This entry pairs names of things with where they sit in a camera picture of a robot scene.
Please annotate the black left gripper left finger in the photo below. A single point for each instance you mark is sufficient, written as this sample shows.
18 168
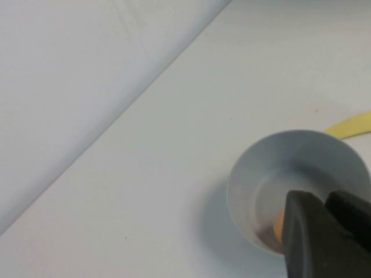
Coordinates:
313 240

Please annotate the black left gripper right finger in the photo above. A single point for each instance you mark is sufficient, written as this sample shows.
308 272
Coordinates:
353 214

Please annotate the orange plastic egg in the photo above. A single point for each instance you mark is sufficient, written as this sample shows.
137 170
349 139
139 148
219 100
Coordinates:
279 226

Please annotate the yellow plastic knife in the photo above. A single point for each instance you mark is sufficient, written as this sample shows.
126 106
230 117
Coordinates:
350 126

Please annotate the grey-blue round bowl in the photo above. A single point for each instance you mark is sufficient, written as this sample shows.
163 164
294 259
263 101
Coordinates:
249 173

